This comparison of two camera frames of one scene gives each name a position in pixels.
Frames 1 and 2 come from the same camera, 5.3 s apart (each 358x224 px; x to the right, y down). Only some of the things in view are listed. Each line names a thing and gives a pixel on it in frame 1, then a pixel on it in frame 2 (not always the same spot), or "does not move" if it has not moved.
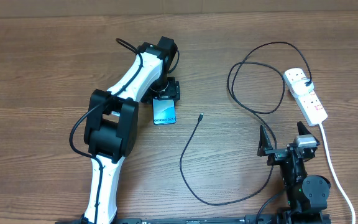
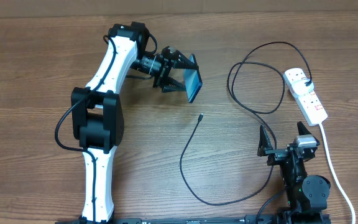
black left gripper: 172,91 -> 165,68
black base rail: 275,219 does not move
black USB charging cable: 236,65 does not move
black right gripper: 264,148 does not move
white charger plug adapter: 300,88 does not move
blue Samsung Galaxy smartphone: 164,112 -> 192,81
